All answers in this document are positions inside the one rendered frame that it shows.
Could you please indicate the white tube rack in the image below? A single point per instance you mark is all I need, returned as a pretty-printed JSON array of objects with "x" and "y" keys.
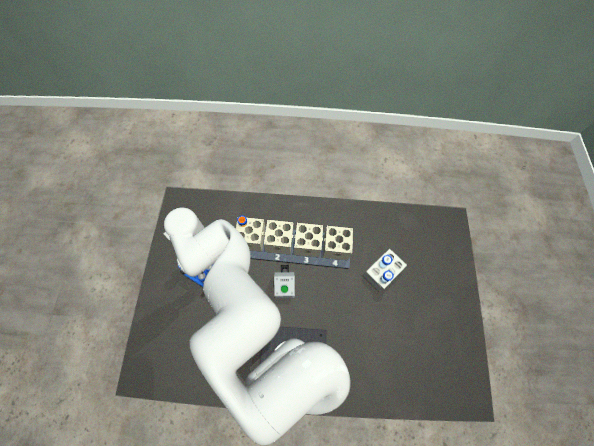
[{"x": 374, "y": 278}]

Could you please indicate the cream block with round holes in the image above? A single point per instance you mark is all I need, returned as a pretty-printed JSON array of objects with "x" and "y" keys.
[
  {"x": 334, "y": 243},
  {"x": 308, "y": 240},
  {"x": 253, "y": 233},
  {"x": 278, "y": 238}
]

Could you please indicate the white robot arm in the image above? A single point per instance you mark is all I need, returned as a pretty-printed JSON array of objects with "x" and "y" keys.
[{"x": 247, "y": 320}]

